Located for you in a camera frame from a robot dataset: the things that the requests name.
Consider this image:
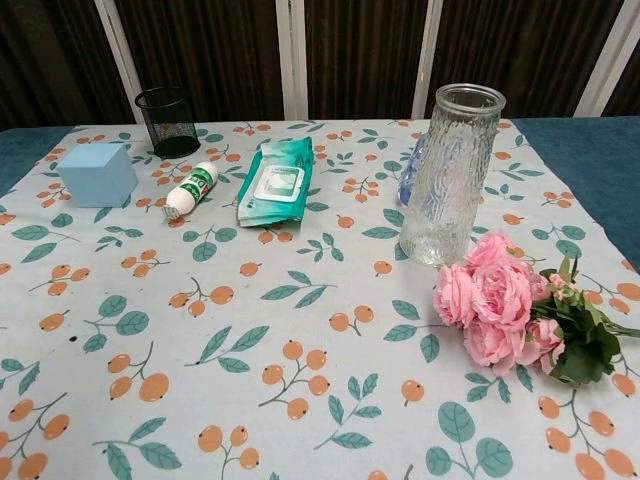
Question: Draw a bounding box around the pink rose bouquet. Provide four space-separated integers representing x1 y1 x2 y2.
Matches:
432 229 640 388

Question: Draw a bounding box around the textured clear glass vase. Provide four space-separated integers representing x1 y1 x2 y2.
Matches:
398 83 503 267

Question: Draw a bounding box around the teal wet wipes pack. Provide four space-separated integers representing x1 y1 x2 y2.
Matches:
235 136 316 230

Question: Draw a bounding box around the fruit and leaf print tablecloth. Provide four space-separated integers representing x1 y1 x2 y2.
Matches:
0 118 640 480

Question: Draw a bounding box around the clear plastic water bottle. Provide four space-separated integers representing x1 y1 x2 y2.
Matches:
396 133 427 207

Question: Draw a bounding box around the small white green bottle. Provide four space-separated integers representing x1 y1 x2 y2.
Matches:
161 161 221 222

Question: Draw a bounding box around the black mesh pen holder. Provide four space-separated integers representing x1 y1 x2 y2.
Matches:
133 86 203 161

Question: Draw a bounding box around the light blue cube box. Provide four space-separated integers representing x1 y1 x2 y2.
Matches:
55 143 140 209

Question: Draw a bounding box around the white partition frame post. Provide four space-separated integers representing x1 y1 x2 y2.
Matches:
411 0 447 121
573 0 640 119
274 0 308 121
93 0 147 124

